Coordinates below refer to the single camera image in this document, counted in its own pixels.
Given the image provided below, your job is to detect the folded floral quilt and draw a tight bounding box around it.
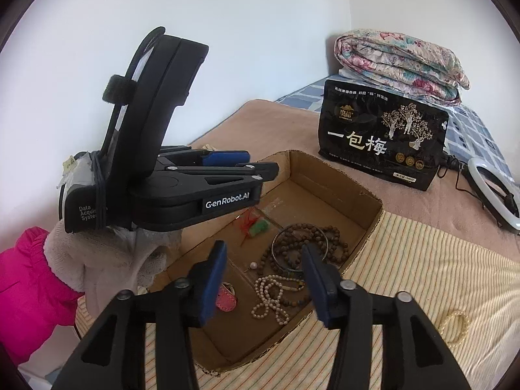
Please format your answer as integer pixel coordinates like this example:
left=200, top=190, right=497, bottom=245
left=333, top=28, right=471, bottom=104

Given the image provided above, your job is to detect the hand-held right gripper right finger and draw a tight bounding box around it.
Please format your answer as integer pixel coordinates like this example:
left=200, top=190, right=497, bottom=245
left=301, top=244, right=474, bottom=390

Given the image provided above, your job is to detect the white pearl necklace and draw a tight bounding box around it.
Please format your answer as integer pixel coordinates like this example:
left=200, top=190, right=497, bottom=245
left=251, top=274, right=305, bottom=326

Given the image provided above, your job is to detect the brown blanket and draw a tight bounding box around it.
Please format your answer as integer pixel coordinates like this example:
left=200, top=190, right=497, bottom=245
left=189, top=99, right=520, bottom=254

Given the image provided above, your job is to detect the striped yellow blanket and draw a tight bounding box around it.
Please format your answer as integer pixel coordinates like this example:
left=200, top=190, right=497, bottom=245
left=134, top=211, right=520, bottom=390

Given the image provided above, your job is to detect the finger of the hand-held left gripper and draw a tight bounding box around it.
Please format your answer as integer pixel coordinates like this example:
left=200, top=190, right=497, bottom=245
left=158, top=145, right=250, bottom=167
left=156, top=158, right=280, bottom=191

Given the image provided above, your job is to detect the white ring light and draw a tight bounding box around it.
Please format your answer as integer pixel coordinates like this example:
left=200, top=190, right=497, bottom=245
left=436, top=150, right=520, bottom=235

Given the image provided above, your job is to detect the person's left hand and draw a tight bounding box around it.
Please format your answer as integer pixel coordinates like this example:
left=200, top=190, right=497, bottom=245
left=44, top=223, right=183, bottom=313

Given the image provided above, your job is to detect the black snack bag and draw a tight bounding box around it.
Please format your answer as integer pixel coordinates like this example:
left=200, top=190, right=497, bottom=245
left=318, top=79, right=449, bottom=191

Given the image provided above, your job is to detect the brown wooden bead necklace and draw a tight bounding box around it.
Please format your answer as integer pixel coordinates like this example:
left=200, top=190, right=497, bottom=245
left=260, top=223, right=350, bottom=279

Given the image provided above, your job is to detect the cardboard box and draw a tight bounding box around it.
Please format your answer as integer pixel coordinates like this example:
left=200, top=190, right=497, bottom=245
left=144, top=150, right=384, bottom=373

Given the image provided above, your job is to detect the thin dark bangle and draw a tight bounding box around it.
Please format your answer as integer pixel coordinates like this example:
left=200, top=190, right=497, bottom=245
left=271, top=227, right=330, bottom=273

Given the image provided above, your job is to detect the red and green pendant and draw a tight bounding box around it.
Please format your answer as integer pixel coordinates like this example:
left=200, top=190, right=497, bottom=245
left=240, top=208, right=272, bottom=248

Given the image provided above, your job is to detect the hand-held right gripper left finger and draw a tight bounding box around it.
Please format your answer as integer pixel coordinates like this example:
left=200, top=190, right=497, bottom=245
left=51, top=240, right=228, bottom=390

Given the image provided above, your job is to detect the black ring light cable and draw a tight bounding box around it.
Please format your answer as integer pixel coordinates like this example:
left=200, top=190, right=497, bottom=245
left=452, top=166, right=504, bottom=228

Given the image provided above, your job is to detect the person's left forearm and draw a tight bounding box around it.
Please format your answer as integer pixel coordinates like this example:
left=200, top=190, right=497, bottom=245
left=0, top=227, right=86, bottom=328

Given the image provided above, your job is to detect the blue checked bedsheet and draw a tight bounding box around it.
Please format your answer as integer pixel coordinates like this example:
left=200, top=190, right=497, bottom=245
left=274, top=74, right=516, bottom=179

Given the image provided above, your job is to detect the cream bead bracelet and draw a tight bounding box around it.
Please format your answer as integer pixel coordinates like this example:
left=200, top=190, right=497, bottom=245
left=439, top=309, right=471, bottom=344

